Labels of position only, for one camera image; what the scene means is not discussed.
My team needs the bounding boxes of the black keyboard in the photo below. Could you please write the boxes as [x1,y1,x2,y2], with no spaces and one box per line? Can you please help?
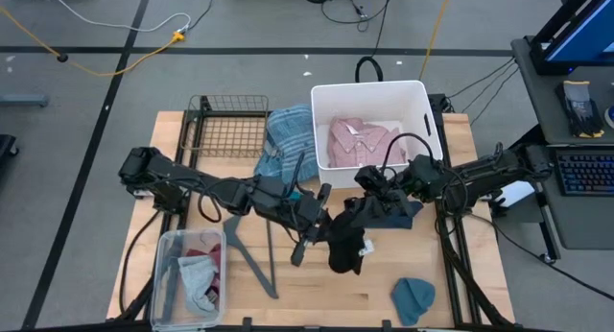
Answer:
[555,149,614,198]

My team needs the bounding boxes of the white plastic bin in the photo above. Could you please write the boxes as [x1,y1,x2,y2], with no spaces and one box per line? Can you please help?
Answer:
[310,80,444,190]

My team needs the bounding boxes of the blue beanie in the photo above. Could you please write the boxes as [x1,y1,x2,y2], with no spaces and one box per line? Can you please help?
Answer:
[390,277,437,327]

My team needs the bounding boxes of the long black floor cable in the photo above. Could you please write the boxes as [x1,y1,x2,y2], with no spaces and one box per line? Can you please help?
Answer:
[467,211,614,302]

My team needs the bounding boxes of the maroon cloth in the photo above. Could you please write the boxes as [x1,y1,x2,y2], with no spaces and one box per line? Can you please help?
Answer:
[185,243,224,307]

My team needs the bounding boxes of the computer monitor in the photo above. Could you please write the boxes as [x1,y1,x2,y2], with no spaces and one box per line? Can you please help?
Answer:
[530,0,614,77]

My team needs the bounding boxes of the blue striped shirt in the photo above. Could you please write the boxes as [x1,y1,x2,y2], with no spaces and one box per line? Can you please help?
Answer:
[252,105,320,185]

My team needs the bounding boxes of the grey work gloves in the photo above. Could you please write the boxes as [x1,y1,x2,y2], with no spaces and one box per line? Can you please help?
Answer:
[556,80,605,140]

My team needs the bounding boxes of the black desk leg bar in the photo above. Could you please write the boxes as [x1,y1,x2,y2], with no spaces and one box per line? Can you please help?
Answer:
[520,124,548,149]

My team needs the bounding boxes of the black table cable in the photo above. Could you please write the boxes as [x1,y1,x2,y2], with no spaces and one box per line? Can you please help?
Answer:
[118,209,162,315]

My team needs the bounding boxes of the light grey cloth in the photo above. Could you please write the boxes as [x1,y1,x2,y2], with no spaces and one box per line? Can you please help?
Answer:
[177,254,220,317]

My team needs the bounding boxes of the white floor cable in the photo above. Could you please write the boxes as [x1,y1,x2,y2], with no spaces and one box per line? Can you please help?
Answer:
[45,0,192,35]

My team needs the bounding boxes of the black desk cables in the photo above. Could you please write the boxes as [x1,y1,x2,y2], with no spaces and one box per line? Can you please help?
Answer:
[445,57,520,127]

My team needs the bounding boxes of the clear plastic container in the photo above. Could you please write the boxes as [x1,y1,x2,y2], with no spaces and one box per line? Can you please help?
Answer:
[151,225,227,331]

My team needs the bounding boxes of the yellow floor cable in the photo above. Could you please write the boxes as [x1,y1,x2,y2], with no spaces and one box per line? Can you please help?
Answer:
[0,5,186,78]

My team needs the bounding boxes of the black metal table frame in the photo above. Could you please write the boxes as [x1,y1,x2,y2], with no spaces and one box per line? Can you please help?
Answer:
[114,92,517,331]

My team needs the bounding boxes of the wire mesh basket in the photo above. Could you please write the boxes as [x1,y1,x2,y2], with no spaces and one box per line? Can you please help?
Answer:
[179,94,270,159]

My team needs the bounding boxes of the white box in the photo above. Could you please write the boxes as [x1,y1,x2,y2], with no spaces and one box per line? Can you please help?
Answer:
[493,179,536,209]

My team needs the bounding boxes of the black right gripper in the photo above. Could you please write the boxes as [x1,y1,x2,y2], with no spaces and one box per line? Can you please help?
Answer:
[343,165,425,227]

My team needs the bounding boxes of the black beanie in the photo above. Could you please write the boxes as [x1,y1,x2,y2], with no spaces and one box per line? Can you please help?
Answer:
[327,210,366,276]

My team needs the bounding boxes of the thin black floor cable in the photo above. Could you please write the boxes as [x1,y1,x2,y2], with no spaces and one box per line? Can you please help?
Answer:
[184,0,222,34]

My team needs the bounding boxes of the grey desk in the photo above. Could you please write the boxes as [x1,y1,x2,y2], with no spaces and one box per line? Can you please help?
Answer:
[510,36,614,146]

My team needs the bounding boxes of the navy blue cloth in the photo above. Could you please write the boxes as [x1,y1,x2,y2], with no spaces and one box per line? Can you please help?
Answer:
[368,201,425,230]

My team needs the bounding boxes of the orange floor cable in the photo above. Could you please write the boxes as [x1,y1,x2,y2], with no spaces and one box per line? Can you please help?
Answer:
[419,0,455,82]

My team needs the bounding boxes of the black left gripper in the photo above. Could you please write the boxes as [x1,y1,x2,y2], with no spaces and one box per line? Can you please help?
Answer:
[285,182,340,269]

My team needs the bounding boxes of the grey keyboard tray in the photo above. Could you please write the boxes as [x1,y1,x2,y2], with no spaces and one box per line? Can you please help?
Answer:
[530,144,614,250]

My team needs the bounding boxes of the grey furniture base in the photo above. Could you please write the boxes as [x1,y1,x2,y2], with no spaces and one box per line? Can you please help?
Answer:
[0,94,49,108]

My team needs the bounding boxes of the black looped cable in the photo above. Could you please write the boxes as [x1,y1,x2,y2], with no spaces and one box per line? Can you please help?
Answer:
[354,56,385,83]

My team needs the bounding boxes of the black chair part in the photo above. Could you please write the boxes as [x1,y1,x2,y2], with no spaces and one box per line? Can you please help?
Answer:
[0,133,20,161]

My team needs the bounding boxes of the pink checked shirt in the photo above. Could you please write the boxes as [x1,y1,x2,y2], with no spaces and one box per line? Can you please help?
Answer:
[327,117,408,169]

